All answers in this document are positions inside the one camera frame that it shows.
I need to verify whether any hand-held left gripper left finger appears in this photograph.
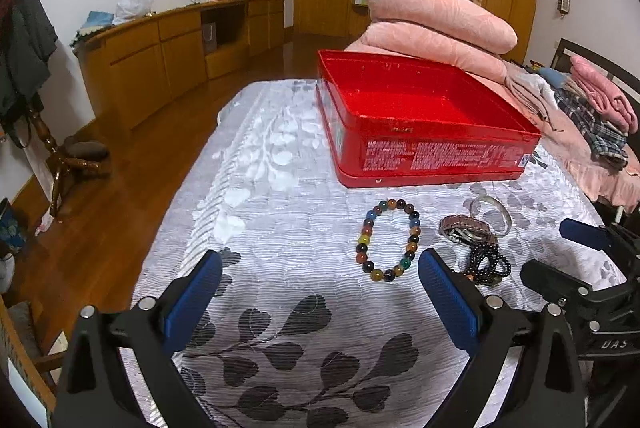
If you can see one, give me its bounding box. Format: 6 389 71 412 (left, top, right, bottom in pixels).
52 249 223 428

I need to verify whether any wooden coat stand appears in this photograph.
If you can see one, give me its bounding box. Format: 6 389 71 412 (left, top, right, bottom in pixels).
25 93 113 216

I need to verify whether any white plastic bag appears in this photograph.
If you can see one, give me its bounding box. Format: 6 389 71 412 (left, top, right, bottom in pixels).
114 0 155 25

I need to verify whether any pink folded garment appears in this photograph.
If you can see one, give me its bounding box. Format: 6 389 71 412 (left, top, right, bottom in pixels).
570 55 640 134

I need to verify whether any wooden chair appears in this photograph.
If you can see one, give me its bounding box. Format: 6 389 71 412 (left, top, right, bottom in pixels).
0 295 66 414

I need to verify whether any red tin box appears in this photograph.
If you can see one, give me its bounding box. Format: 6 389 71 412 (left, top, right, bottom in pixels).
316 50 542 189

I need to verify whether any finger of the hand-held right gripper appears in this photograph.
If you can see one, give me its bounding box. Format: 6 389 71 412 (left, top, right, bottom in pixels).
520 258 593 309
559 218 613 253

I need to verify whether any braided leather bracelet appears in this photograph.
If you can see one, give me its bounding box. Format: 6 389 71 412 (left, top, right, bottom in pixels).
438 215 499 245

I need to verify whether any dark wooden headboard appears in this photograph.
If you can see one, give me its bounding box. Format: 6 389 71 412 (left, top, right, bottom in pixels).
550 38 640 99

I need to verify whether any dark coat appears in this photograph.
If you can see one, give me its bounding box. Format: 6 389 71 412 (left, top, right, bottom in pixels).
0 0 58 119

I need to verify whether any multicolour bead bracelet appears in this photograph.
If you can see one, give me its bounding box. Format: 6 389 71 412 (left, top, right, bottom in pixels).
355 197 422 284

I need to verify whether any pink bedsheet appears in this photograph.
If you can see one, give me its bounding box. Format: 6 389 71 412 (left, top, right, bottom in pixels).
500 58 640 209

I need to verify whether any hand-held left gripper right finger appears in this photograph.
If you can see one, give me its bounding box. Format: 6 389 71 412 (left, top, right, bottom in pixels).
418 248 586 428

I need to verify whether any pink folded quilt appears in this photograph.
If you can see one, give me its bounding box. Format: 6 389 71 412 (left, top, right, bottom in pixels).
347 21 508 84
364 0 518 55

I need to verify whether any stack of plaid clothes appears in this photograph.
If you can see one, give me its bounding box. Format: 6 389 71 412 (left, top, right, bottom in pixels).
554 86 630 164

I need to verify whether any blue folded cloth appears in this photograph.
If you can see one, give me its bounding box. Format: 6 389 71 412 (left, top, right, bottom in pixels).
80 11 117 32

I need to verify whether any blue patterned bag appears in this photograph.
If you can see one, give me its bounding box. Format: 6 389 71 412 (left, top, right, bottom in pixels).
0 198 28 254

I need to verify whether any black bead bracelet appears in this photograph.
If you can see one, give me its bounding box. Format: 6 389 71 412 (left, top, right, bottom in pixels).
462 242 512 289

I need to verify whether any wooden sideboard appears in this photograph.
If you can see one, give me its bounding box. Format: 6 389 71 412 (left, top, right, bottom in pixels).
72 0 287 131

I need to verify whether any clear bangle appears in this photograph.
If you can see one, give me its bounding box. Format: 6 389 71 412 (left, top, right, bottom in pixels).
469 195 512 236

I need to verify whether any beige cloth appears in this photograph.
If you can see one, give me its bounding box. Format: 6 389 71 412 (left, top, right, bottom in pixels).
502 61 558 131

